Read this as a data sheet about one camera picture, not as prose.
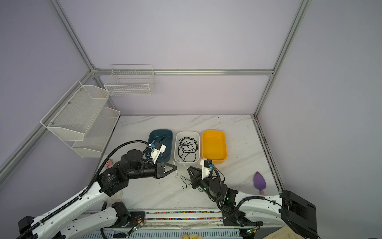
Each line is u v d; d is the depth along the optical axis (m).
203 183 0.66
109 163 0.91
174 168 0.64
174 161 0.89
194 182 0.69
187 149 0.98
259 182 0.86
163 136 1.05
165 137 1.05
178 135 1.01
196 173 0.67
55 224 0.40
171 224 0.73
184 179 0.86
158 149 0.61
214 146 1.01
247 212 0.60
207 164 0.64
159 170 0.56
